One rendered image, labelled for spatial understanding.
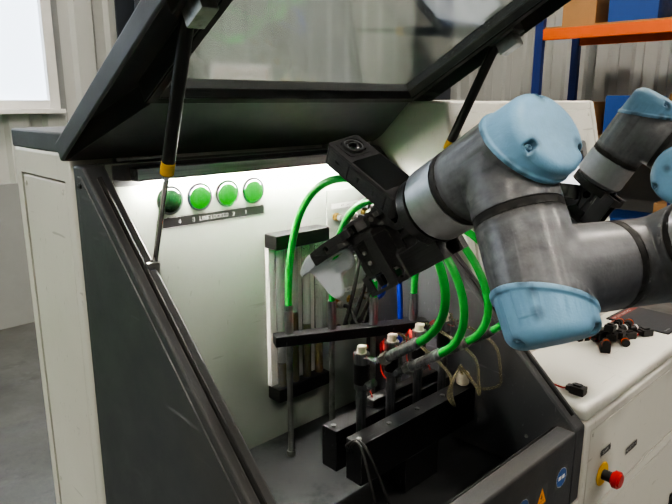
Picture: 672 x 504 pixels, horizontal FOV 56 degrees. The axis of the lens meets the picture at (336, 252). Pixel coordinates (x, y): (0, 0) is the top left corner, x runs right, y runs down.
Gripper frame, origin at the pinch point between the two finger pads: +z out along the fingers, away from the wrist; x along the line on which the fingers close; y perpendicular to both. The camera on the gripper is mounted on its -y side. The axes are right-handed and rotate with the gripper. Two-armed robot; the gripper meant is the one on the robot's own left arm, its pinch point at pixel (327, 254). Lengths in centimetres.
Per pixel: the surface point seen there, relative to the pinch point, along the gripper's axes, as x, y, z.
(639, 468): 75, 73, 40
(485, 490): 18, 43, 19
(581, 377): 62, 44, 29
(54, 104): 97, -210, 351
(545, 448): 36, 46, 21
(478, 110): 71, -17, 25
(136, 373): -17.6, 0.4, 35.5
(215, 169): 10.1, -25.7, 33.4
